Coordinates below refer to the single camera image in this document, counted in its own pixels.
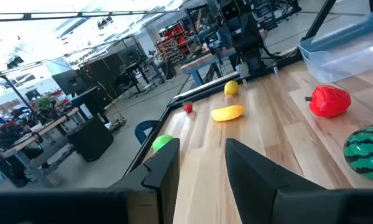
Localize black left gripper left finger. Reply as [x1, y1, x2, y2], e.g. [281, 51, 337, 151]
[0, 138, 180, 224]

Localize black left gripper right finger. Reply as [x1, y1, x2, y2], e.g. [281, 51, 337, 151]
[225, 139, 373, 224]

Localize green toy lime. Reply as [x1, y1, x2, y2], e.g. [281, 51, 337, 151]
[151, 134, 174, 152]

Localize yellow toy banana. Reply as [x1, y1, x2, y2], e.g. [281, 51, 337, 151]
[210, 105, 245, 122]

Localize red ball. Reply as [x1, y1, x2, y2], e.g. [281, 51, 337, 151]
[305, 85, 352, 118]

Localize yellow toy lemon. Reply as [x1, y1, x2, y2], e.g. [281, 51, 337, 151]
[224, 80, 239, 96]

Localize clear plastic tupperware container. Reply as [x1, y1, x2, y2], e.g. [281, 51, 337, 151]
[298, 8, 373, 84]

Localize black cube cabinet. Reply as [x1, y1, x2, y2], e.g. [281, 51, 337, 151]
[67, 118, 114, 162]

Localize long wooden workbench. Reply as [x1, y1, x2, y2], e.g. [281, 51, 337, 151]
[0, 107, 80, 187]

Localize green striped toy watermelon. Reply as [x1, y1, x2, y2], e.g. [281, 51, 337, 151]
[343, 124, 373, 182]

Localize tall black cabinets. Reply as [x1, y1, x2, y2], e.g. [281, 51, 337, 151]
[52, 52, 144, 103]

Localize blue-legged workbench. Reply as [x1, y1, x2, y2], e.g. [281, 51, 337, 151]
[180, 49, 237, 86]

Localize red parts shelving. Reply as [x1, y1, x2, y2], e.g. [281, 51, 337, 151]
[157, 23, 195, 65]

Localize dark frame hook handle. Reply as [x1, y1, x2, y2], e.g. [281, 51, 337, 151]
[134, 119, 159, 144]

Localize black aluminium table frame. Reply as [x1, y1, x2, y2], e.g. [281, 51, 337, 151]
[122, 0, 338, 177]

